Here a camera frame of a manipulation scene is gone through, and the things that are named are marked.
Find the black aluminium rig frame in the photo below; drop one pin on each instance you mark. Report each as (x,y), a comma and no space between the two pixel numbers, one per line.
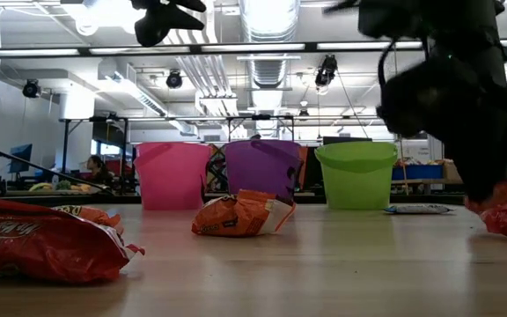
(310,46)

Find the green plastic bucket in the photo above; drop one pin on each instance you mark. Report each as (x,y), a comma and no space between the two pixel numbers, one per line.
(357,180)

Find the person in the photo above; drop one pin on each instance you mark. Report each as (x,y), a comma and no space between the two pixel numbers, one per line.
(97,169)

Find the blue storage bin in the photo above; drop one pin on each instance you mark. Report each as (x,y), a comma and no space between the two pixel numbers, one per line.
(416,171)

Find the green toy vegetable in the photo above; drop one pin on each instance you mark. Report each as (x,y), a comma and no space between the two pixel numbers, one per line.
(63,185)

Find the black ceiling-mounted camera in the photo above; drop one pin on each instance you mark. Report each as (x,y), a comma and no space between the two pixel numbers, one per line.
(31,88)
(326,70)
(174,79)
(303,113)

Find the silver ventilation duct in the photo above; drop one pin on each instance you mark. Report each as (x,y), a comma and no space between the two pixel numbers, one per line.
(269,22)

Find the white rectangular air duct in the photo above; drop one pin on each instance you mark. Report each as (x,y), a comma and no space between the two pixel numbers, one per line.
(134,92)

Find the purple plastic bucket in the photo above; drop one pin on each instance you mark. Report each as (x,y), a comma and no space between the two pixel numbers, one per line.
(258,169)

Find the black computer monitor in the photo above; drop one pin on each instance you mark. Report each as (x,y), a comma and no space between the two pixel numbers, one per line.
(20,157)

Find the orange candy packet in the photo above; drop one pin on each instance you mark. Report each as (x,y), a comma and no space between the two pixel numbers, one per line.
(90,216)
(236,218)

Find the colourful patterned panel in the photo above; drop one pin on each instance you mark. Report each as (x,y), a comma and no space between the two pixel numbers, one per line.
(216,169)

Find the gray workbench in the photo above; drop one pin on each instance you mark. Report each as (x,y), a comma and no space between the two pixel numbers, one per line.
(429,181)

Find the blue white candy bar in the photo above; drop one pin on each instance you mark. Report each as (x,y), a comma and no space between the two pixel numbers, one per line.
(418,209)

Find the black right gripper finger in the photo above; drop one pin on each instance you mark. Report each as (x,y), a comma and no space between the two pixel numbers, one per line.
(497,167)
(469,176)

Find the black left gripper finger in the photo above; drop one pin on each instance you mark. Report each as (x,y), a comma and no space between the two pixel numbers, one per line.
(185,21)
(189,4)

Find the pink plastic bucket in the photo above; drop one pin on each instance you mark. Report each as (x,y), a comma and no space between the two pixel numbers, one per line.
(172,176)

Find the cardboard box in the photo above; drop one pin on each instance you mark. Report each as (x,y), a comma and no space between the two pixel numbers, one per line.
(451,171)

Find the orange panel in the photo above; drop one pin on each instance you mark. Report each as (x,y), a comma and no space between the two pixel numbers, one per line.
(302,165)

